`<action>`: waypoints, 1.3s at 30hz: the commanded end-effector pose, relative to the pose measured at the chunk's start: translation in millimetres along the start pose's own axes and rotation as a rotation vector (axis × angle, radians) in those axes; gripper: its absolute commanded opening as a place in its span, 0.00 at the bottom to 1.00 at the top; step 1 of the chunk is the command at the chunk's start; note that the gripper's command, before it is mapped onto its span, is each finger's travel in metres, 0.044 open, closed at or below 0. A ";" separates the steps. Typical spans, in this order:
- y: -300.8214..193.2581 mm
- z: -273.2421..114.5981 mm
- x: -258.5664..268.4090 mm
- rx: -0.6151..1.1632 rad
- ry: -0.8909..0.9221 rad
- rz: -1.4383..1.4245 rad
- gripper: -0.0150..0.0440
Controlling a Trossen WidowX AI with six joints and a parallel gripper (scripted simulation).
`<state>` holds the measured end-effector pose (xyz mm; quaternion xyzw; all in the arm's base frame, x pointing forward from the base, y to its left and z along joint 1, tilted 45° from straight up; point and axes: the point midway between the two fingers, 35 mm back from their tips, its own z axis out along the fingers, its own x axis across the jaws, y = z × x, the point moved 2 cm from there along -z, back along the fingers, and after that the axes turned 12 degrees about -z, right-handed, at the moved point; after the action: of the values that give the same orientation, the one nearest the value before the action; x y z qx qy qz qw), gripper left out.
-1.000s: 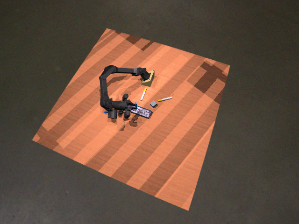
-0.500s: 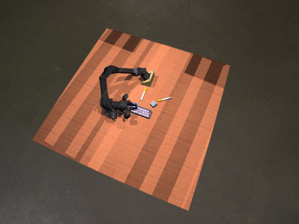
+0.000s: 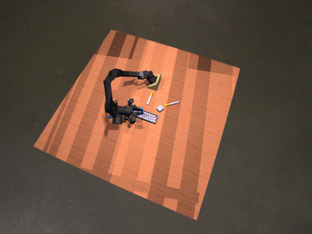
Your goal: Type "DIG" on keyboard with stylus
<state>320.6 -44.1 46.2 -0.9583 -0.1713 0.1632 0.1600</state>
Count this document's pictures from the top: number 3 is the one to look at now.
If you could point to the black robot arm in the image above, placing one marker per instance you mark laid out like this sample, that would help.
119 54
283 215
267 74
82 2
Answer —
114 109

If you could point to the black keyboard with white keys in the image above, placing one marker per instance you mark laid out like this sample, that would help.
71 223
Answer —
147 116

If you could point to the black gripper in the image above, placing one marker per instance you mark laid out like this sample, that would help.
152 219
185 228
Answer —
129 111

